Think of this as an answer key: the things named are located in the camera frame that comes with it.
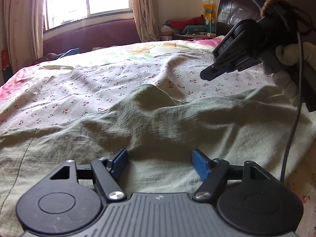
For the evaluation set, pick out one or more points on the cherry print bed sheet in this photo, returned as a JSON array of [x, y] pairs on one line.
[[46, 112]]

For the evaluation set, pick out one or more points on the left beige curtain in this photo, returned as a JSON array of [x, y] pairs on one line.
[[24, 23]]

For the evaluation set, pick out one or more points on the beige curtain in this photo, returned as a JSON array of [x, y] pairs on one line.
[[24, 23], [145, 20]]

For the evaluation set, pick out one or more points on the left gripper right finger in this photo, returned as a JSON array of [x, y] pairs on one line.
[[214, 174]]

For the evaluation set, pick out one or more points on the cluttered nightstand pile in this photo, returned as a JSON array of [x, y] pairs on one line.
[[193, 28]]

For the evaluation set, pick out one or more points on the green pants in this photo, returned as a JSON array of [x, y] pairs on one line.
[[159, 133]]

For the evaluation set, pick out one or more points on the blue item by window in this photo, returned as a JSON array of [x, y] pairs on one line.
[[70, 53]]

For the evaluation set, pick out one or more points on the dark wooden headboard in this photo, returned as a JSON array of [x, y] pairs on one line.
[[231, 12]]

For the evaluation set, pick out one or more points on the floral pink quilt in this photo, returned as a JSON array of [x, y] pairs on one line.
[[173, 66]]

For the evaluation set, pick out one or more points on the right beige curtain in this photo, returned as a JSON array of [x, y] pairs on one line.
[[145, 20]]

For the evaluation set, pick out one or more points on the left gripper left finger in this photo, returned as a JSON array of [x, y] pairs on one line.
[[104, 174]]

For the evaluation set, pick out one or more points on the white gloved right hand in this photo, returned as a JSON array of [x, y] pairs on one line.
[[288, 56]]

